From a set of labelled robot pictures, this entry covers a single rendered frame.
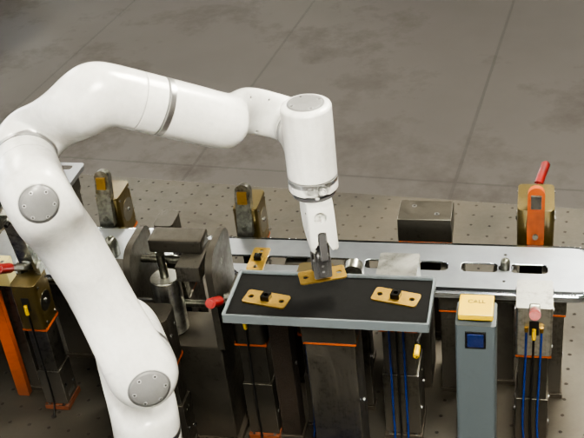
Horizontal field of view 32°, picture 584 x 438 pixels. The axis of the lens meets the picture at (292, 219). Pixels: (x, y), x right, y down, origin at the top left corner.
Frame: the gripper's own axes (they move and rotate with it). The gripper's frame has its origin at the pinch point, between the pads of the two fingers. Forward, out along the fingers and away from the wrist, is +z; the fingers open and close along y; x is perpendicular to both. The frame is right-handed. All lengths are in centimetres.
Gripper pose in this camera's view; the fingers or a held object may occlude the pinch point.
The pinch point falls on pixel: (321, 263)
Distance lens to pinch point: 182.0
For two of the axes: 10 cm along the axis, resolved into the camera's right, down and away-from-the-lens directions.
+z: 1.0, 8.4, 5.3
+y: -1.6, -5.2, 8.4
